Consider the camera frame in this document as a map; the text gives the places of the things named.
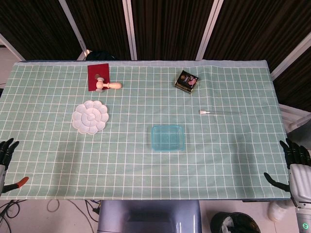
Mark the black bag behind table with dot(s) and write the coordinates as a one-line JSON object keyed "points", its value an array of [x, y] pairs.
{"points": [[100, 55]]}

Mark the black trash bin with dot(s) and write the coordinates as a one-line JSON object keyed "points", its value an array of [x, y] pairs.
{"points": [[233, 223]]}

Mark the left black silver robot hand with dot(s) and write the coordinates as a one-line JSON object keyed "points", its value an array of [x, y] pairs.
{"points": [[3, 174]]}

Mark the dark red cloth square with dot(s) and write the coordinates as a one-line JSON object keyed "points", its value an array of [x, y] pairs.
{"points": [[93, 81]]}

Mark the white metal rack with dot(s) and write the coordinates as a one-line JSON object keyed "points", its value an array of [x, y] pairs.
{"points": [[295, 121]]}

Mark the green white checkered tablecloth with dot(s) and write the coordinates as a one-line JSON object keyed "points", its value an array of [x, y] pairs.
{"points": [[121, 165]]}

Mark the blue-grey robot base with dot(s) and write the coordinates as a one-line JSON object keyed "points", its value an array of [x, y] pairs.
{"points": [[149, 217]]}

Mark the glass tube with white stopper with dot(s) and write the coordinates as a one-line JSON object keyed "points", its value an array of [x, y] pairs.
{"points": [[203, 112]]}

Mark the blue translucent plastic tray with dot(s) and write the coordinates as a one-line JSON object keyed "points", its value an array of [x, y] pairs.
{"points": [[168, 137]]}

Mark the clear plastic container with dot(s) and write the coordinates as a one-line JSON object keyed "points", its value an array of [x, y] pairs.
{"points": [[170, 150]]}

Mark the white partition frame post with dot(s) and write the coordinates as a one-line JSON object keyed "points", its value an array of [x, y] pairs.
{"points": [[73, 26], [11, 46], [209, 29], [291, 57], [130, 29]]}

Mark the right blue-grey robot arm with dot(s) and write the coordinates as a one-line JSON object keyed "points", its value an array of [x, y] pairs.
{"points": [[303, 219]]}

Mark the white flower-shaped paint palette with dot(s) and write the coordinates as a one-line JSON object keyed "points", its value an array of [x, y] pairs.
{"points": [[90, 117]]}

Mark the small wooden mallet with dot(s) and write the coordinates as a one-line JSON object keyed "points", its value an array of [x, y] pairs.
{"points": [[111, 85]]}

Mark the black luncheon meat tin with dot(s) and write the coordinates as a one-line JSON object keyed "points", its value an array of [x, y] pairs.
{"points": [[185, 81]]}

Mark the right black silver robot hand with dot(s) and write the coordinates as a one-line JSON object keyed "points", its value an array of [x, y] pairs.
{"points": [[300, 179]]}

